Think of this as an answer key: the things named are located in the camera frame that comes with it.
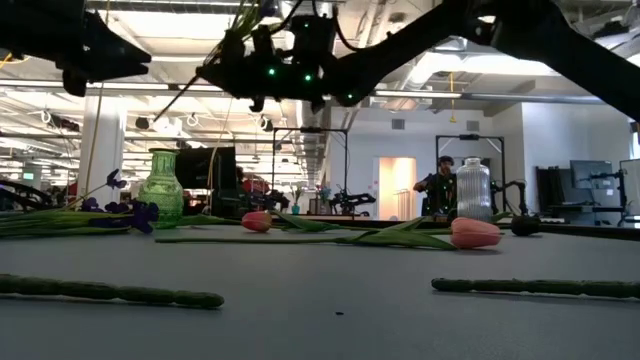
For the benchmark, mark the green leafy flower stem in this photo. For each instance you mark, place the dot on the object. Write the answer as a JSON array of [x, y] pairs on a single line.
[[210, 220]]

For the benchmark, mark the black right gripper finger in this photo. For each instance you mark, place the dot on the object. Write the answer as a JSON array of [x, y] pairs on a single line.
[[230, 75]]

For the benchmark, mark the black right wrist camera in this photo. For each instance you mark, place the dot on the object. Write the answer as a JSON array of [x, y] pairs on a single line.
[[314, 35]]

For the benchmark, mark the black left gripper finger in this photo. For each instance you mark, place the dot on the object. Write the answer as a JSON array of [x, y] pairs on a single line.
[[115, 52]]

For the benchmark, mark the person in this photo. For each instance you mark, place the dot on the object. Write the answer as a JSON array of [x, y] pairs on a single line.
[[440, 190]]

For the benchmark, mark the pink tulip flower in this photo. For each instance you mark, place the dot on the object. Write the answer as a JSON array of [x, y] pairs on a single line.
[[256, 221], [475, 233]]

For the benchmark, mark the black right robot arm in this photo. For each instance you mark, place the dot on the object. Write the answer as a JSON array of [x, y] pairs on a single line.
[[400, 50]]

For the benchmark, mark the white square column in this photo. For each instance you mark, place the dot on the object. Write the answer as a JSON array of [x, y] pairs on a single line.
[[107, 150]]

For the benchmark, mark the green glass vase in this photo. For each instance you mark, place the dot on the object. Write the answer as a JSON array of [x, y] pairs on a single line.
[[162, 190]]

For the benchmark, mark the black computer monitor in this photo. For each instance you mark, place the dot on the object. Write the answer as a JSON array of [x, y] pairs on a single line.
[[591, 174], [205, 167]]

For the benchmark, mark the small teal plant pot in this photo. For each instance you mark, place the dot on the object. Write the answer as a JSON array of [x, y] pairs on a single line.
[[296, 209]]

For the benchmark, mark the black background robot arm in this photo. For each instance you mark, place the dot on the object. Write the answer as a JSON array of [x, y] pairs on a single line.
[[355, 200], [515, 184]]

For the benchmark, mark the red flower bunch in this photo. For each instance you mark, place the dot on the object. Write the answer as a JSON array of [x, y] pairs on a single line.
[[525, 287], [100, 291]]

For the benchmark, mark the clear ribbed glass vase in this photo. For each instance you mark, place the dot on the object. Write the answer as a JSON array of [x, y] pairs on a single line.
[[474, 190]]

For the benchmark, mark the black tulip flower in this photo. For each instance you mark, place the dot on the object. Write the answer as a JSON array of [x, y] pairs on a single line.
[[525, 226]]

